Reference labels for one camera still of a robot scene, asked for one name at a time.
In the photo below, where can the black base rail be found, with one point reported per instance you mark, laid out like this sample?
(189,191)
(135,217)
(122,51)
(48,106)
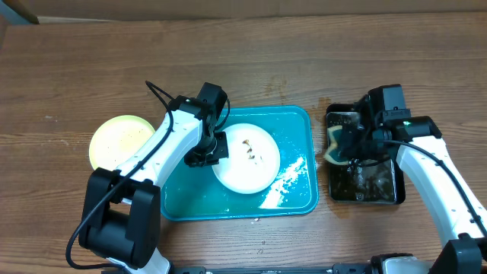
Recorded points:
(338,268)

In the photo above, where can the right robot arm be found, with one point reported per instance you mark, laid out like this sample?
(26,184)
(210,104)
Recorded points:
(418,149)

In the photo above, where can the black baking tray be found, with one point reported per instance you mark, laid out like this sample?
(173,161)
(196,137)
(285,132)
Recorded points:
(362,181)

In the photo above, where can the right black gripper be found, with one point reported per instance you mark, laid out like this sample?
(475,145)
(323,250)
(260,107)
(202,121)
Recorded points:
(348,135)

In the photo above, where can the teal plastic tray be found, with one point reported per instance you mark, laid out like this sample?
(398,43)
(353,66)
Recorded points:
(195,194)

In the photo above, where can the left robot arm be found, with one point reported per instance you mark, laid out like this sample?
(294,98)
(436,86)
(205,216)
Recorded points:
(122,208)

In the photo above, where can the white plate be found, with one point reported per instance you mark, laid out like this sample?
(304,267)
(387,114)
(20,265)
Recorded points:
(253,159)

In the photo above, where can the yellow plate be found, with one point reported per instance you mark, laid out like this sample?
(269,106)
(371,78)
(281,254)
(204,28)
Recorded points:
(117,140)

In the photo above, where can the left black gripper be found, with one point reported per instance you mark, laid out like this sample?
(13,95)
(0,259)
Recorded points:
(222,151)

